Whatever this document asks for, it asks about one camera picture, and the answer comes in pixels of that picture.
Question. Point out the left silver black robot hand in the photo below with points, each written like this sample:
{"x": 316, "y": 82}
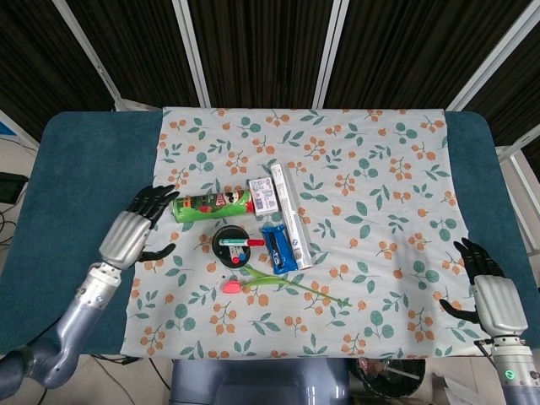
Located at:
{"x": 124, "y": 236}

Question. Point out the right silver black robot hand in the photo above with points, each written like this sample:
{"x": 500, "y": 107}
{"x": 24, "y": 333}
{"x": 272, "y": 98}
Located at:
{"x": 498, "y": 304}

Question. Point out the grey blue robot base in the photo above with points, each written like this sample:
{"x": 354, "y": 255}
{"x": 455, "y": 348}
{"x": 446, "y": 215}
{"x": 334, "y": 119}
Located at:
{"x": 261, "y": 381}

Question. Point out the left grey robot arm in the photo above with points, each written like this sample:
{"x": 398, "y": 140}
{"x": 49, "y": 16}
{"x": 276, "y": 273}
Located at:
{"x": 76, "y": 320}

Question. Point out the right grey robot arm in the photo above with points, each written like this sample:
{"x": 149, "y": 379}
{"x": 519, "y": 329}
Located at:
{"x": 516, "y": 371}

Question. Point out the black mesh pen holder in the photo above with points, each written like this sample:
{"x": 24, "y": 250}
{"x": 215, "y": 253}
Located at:
{"x": 225, "y": 255}

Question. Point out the blue cap marker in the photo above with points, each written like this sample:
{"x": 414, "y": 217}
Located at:
{"x": 241, "y": 257}

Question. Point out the green chips can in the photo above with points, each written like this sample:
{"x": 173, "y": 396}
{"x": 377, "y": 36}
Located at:
{"x": 211, "y": 206}

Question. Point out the pink artificial tulip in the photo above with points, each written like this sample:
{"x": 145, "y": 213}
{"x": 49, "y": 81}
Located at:
{"x": 231, "y": 287}

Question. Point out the black box device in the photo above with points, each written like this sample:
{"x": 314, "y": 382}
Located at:
{"x": 10, "y": 187}

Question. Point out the black trash bin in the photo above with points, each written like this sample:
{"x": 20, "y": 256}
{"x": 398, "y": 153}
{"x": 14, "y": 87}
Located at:
{"x": 392, "y": 379}

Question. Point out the white blue printed carton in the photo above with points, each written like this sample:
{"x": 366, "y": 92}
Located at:
{"x": 263, "y": 196}

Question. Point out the blue cookie pack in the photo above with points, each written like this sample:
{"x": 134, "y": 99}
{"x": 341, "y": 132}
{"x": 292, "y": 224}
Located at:
{"x": 280, "y": 249}

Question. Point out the floral tablecloth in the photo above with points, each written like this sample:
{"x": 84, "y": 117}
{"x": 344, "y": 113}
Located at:
{"x": 358, "y": 211}

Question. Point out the long white tube box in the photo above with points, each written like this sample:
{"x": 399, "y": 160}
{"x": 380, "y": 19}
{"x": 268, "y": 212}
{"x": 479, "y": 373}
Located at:
{"x": 293, "y": 219}

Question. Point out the white metal rack frame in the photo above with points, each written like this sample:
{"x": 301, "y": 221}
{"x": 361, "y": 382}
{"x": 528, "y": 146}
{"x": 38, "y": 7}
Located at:
{"x": 521, "y": 169}

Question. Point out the white partition post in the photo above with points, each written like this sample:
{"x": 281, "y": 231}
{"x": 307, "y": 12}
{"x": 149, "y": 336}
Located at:
{"x": 194, "y": 50}
{"x": 331, "y": 50}
{"x": 493, "y": 55}
{"x": 88, "y": 55}

